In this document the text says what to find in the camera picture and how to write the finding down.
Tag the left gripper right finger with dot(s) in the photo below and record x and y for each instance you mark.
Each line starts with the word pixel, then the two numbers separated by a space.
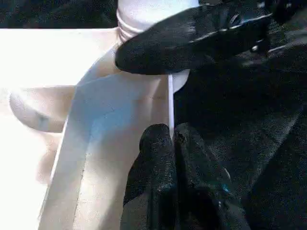
pixel 204 191

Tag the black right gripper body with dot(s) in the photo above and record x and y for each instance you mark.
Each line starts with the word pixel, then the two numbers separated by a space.
pixel 287 19

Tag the white plastic table leg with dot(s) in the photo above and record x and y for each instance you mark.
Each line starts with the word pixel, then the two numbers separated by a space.
pixel 144 12

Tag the white plastic table top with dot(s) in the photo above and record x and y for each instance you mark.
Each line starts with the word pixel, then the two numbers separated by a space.
pixel 36 60

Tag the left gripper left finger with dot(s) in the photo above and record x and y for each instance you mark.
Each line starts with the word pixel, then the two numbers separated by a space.
pixel 156 172

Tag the black work mat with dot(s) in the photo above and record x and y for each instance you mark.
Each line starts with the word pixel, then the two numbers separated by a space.
pixel 239 107

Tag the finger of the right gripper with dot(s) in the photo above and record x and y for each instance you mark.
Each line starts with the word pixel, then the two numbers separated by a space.
pixel 180 45

